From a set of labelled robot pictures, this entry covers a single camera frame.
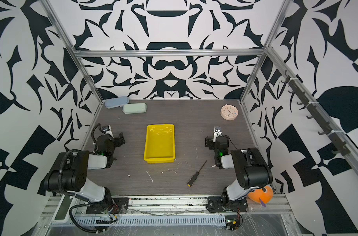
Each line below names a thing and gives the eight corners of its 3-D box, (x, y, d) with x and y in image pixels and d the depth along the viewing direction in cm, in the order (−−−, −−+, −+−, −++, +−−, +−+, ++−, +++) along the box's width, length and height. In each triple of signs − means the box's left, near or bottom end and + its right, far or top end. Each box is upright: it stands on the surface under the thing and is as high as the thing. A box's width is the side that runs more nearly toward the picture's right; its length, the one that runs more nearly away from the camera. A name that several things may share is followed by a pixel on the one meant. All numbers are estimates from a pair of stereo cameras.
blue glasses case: (106, 108, 116) (104, 106, 114) (106, 102, 121) (105, 99, 119) (129, 104, 119) (128, 101, 117) (128, 98, 124) (127, 95, 122)
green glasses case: (123, 113, 114) (121, 110, 111) (125, 105, 120) (124, 102, 117) (146, 113, 114) (145, 110, 112) (147, 105, 120) (146, 102, 117)
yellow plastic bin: (143, 163, 90) (141, 158, 84) (149, 129, 106) (147, 123, 100) (174, 163, 90) (174, 158, 84) (175, 129, 106) (175, 123, 100)
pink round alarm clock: (221, 120, 111) (223, 117, 108) (218, 107, 120) (220, 103, 117) (238, 120, 111) (240, 117, 108) (234, 107, 120) (236, 104, 117)
